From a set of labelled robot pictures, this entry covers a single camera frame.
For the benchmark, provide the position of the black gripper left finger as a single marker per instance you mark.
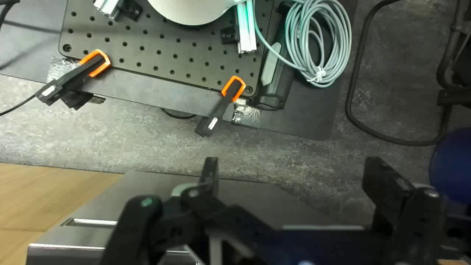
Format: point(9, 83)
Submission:
point(209, 177)

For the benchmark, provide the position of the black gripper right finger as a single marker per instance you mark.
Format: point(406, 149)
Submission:
point(387, 192)

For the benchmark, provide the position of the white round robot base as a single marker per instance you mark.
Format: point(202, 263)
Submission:
point(192, 13)

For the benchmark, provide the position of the orange and black clamp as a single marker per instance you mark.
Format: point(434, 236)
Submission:
point(215, 116)
point(74, 79)

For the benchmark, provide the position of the dishwasher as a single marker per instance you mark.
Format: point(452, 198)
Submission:
point(274, 201)

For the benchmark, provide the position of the blue recycling bin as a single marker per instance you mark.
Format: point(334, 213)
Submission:
point(454, 167)

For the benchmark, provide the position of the black power supply box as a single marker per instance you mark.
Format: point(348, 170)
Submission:
point(277, 83)

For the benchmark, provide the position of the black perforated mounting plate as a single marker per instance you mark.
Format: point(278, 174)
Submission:
point(171, 54)

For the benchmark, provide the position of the aluminium profile bar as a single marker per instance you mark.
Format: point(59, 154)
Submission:
point(108, 7)
point(245, 30)

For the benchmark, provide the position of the black stand frame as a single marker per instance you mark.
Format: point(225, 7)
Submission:
point(458, 74)

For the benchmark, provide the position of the black corner bracket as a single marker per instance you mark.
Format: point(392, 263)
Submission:
point(131, 10)
point(228, 36)

